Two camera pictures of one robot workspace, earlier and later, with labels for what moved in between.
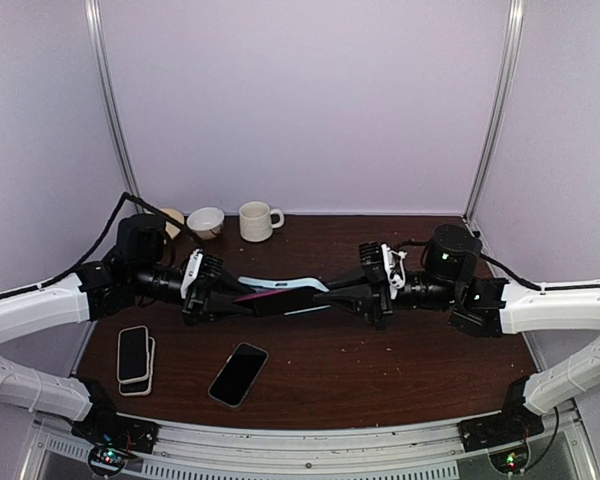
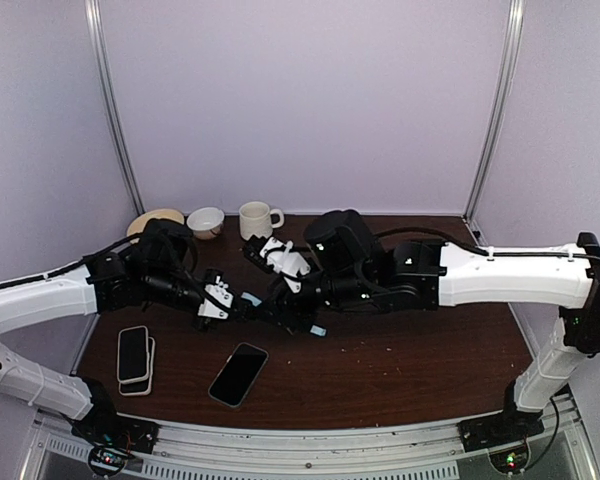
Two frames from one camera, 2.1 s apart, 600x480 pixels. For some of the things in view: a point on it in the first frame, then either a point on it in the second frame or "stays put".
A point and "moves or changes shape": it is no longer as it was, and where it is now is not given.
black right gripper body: x=377 y=280 to x=282 y=296
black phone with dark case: x=238 y=374 stays put
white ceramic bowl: x=207 y=222 stays put
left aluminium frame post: x=95 y=16 stays put
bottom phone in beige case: x=142 y=387 stays put
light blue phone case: x=265 y=282 moves or changes shape
